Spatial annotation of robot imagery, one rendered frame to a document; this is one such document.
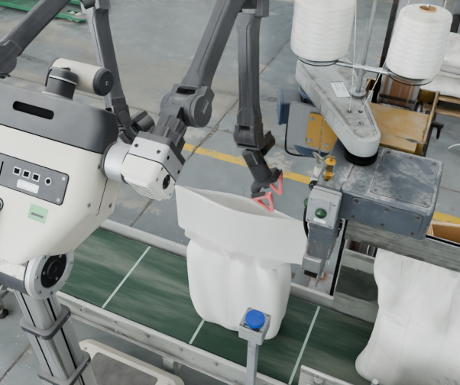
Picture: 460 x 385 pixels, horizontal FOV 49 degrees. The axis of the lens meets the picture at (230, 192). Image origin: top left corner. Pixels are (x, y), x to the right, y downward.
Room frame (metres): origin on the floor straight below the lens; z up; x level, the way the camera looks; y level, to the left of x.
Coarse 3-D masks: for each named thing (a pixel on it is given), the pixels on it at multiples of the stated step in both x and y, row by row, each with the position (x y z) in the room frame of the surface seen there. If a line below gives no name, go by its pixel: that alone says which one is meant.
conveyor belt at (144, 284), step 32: (96, 256) 1.59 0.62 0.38; (128, 256) 1.59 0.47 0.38; (160, 256) 1.60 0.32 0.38; (64, 288) 1.40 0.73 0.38; (96, 288) 1.40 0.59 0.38; (128, 288) 1.41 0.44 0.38; (160, 288) 1.41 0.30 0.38; (160, 320) 1.24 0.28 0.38; (192, 320) 1.24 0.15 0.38; (288, 320) 1.24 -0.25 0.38; (320, 320) 1.25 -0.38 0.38; (352, 320) 1.25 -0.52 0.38; (224, 352) 1.09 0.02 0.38; (288, 352) 1.09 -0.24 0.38; (320, 352) 1.10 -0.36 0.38; (352, 352) 1.10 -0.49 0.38
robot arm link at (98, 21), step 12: (96, 0) 1.55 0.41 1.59; (108, 0) 1.57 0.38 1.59; (84, 12) 1.59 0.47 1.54; (96, 12) 1.55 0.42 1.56; (108, 12) 1.57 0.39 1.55; (96, 24) 1.53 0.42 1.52; (108, 24) 1.56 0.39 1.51; (96, 36) 1.52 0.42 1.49; (108, 36) 1.53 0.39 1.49; (96, 48) 1.51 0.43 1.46; (108, 48) 1.51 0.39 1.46; (96, 60) 1.50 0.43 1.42; (108, 60) 1.49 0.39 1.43; (120, 84) 1.47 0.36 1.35; (108, 96) 1.43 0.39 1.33; (120, 96) 1.44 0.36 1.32; (108, 108) 1.43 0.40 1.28; (120, 108) 1.41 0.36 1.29
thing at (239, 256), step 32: (192, 192) 1.32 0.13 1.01; (224, 192) 1.32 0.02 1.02; (192, 224) 1.33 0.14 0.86; (224, 224) 1.25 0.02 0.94; (256, 224) 1.21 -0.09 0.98; (288, 224) 1.18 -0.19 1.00; (192, 256) 1.26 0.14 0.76; (224, 256) 1.21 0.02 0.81; (256, 256) 1.20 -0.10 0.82; (288, 256) 1.18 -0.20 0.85; (192, 288) 1.25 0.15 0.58; (224, 288) 1.19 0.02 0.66; (256, 288) 1.15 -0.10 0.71; (288, 288) 1.20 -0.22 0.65; (224, 320) 1.19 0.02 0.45
